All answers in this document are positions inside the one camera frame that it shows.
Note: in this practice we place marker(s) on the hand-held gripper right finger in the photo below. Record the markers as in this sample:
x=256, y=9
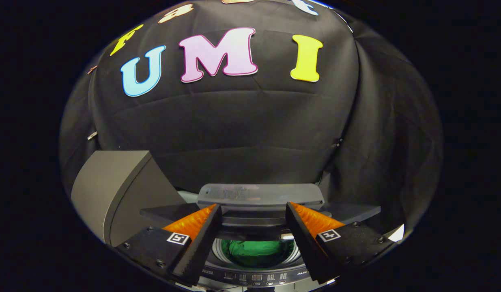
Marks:
x=305, y=247

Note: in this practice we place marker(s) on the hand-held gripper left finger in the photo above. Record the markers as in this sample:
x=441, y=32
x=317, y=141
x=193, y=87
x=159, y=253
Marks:
x=201, y=247

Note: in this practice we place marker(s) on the green polo shirt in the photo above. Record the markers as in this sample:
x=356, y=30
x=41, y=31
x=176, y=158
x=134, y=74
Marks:
x=254, y=253

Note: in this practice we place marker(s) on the gray washing machine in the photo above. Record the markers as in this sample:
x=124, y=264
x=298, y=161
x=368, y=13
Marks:
x=254, y=277

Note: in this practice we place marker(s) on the white clothes peg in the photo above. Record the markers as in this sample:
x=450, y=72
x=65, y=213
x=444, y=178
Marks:
x=92, y=136

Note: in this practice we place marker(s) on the red clothes peg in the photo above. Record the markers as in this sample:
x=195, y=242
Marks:
x=92, y=69

